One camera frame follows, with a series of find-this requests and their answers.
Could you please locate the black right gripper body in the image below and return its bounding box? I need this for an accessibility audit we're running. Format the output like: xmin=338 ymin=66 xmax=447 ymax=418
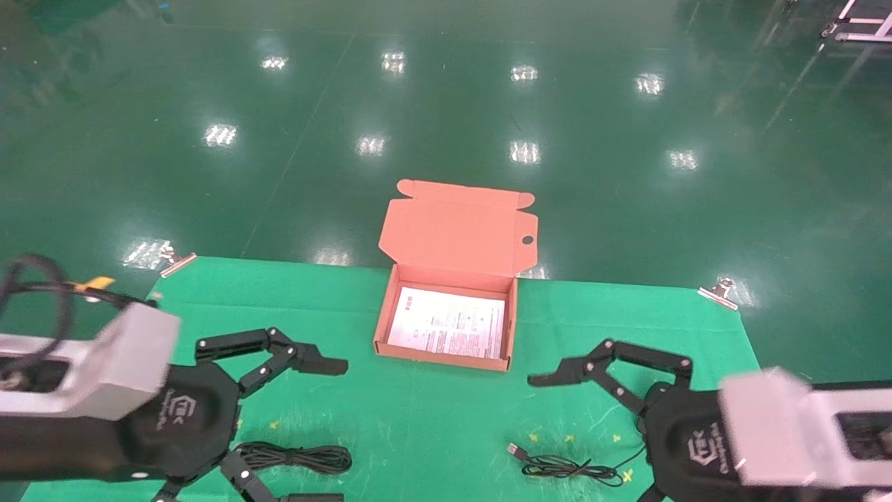
xmin=638 ymin=382 xmax=751 ymax=502

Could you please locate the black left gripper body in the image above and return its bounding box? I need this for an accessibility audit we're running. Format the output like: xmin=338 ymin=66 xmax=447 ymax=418
xmin=117 ymin=361 xmax=243 ymax=484

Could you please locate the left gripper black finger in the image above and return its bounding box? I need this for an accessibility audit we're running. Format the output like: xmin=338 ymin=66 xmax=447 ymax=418
xmin=152 ymin=450 xmax=347 ymax=502
xmin=195 ymin=326 xmax=349 ymax=400

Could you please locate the black data cable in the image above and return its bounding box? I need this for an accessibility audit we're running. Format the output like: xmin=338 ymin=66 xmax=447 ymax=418
xmin=236 ymin=441 xmax=353 ymax=476

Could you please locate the orange cardboard box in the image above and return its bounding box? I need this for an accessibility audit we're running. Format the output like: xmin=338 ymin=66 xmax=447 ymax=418
xmin=373 ymin=179 xmax=539 ymax=372

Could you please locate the green table mat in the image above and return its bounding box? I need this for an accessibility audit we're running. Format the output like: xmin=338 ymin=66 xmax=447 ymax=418
xmin=21 ymin=256 xmax=816 ymax=502

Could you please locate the white printed paper sheet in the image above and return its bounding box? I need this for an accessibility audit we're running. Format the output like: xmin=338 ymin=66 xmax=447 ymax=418
xmin=387 ymin=286 xmax=507 ymax=360

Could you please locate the silver binder clip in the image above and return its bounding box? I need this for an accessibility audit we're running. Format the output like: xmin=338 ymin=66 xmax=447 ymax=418
xmin=697 ymin=277 xmax=739 ymax=311
xmin=159 ymin=243 xmax=197 ymax=278

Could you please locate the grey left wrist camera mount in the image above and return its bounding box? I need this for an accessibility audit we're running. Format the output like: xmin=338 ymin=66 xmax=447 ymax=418
xmin=0 ymin=302 xmax=180 ymax=421

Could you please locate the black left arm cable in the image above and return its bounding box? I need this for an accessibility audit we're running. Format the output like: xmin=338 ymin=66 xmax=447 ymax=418
xmin=0 ymin=254 xmax=157 ymax=381

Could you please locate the white metal cart frame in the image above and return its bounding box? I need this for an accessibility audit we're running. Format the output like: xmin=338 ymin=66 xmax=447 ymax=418
xmin=821 ymin=0 xmax=892 ymax=44

